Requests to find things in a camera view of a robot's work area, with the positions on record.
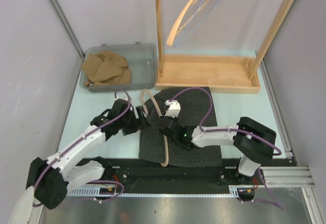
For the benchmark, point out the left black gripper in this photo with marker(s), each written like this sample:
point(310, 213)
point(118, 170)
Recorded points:
point(139, 123)

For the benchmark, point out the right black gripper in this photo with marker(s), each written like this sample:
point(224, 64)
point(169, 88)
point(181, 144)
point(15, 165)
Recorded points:
point(174, 119)

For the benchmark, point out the light wooden hanger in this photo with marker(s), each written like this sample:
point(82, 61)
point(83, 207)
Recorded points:
point(166, 161)

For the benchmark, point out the dark grey dotted skirt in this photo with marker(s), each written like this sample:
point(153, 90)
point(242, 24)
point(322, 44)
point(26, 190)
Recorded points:
point(195, 104)

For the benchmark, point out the tan cloth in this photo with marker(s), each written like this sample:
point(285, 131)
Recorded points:
point(106, 68)

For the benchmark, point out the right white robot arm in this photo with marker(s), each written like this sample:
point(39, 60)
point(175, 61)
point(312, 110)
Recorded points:
point(255, 141)

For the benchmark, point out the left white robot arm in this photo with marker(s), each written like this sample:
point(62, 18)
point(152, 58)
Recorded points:
point(52, 178)

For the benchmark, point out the hanging wooden hanger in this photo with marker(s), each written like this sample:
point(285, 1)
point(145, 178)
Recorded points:
point(183, 15)

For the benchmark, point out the wooden clothes rack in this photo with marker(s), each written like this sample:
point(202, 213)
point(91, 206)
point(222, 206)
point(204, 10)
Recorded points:
point(222, 74)

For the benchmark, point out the clear grey plastic bin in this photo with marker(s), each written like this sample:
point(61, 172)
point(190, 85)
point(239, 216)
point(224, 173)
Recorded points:
point(141, 59)

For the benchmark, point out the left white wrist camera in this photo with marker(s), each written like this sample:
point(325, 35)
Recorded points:
point(125, 98)

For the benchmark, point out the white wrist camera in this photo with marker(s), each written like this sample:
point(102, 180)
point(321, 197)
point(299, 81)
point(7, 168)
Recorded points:
point(125, 98)
point(173, 108)

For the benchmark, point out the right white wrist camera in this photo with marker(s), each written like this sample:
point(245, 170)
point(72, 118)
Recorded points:
point(173, 108)

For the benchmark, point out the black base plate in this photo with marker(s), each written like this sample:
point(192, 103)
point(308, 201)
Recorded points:
point(143, 177)

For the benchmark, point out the white slotted cable duct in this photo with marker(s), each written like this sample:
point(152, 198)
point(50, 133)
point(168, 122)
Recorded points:
point(102, 191)

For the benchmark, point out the aluminium frame rail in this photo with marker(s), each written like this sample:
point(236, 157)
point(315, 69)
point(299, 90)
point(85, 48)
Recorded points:
point(287, 176)

